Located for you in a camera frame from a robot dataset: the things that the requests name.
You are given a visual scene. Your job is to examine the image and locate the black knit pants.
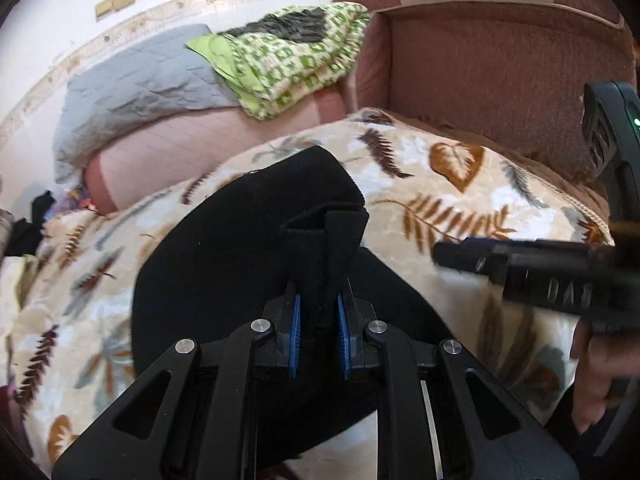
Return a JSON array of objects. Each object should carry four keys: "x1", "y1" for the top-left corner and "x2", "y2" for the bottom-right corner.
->
[{"x1": 130, "y1": 144, "x2": 454, "y2": 461}]

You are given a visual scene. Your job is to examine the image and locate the person's right hand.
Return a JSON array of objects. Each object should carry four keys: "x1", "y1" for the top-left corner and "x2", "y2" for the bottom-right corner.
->
[{"x1": 570, "y1": 321, "x2": 640, "y2": 434}]

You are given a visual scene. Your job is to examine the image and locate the beige leaf pattern blanket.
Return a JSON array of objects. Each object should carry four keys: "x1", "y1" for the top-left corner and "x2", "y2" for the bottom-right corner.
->
[{"x1": 1, "y1": 108, "x2": 612, "y2": 472}]

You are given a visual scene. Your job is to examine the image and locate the black garment in background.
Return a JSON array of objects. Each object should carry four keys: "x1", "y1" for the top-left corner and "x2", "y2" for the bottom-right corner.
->
[{"x1": 4, "y1": 191, "x2": 54, "y2": 257}]

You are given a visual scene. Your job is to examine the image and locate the colourful packet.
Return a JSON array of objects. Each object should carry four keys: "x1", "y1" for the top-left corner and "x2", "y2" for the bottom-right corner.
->
[{"x1": 54, "y1": 184, "x2": 96, "y2": 214}]

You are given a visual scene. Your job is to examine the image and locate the pink quilted folded blanket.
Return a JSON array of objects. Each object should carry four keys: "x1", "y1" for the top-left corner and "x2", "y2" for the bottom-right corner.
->
[{"x1": 84, "y1": 86, "x2": 347, "y2": 214}]

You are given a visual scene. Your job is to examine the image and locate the grey quilted blanket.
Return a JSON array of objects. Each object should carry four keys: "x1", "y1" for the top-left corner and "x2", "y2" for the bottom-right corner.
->
[{"x1": 52, "y1": 24, "x2": 240, "y2": 188}]

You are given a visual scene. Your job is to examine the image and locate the green patterned folded quilt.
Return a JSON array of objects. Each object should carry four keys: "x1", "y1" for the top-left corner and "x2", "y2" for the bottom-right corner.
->
[{"x1": 186, "y1": 2, "x2": 371, "y2": 120}]

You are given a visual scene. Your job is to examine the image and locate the dark cloth on green quilt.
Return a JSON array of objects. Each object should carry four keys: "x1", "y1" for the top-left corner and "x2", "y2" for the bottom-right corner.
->
[{"x1": 224, "y1": 6, "x2": 326, "y2": 44}]

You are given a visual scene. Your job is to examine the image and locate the gold wall plaque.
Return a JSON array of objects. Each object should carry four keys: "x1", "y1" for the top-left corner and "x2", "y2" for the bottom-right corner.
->
[{"x1": 94, "y1": 0, "x2": 136, "y2": 21}]

